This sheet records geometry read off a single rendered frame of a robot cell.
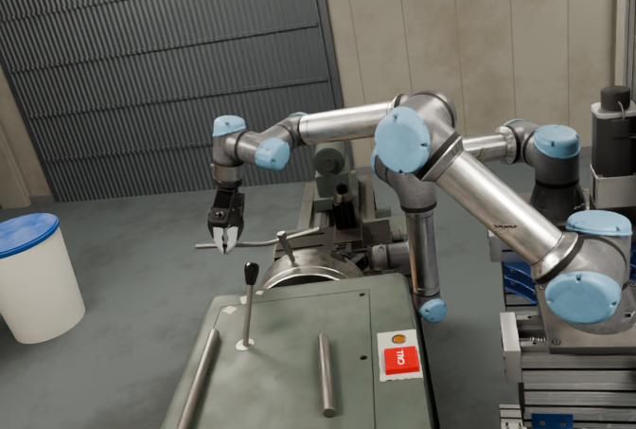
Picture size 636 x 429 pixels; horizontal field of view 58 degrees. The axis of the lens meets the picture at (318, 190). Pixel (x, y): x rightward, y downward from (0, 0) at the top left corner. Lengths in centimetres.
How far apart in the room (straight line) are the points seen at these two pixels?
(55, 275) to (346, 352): 298
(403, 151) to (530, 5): 377
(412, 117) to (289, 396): 55
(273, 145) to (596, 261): 70
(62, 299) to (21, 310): 24
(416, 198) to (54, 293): 288
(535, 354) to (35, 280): 312
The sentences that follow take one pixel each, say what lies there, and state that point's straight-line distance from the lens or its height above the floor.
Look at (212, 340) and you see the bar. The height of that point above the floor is 128.
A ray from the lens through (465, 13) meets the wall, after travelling 476.
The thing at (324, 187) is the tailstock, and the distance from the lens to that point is 260.
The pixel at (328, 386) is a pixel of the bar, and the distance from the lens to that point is 107.
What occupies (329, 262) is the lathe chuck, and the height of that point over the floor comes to 122.
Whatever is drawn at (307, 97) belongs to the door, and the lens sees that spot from 497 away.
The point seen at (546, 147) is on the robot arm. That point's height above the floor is 137.
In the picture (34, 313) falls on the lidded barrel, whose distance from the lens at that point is 401.
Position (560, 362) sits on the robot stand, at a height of 108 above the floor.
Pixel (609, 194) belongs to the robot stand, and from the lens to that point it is 149.
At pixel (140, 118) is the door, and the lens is 560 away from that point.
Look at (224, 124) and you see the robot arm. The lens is 138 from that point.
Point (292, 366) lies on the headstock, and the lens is 116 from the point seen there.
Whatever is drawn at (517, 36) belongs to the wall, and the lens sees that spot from 482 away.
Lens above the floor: 199
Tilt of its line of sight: 23 degrees down
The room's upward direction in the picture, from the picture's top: 11 degrees counter-clockwise
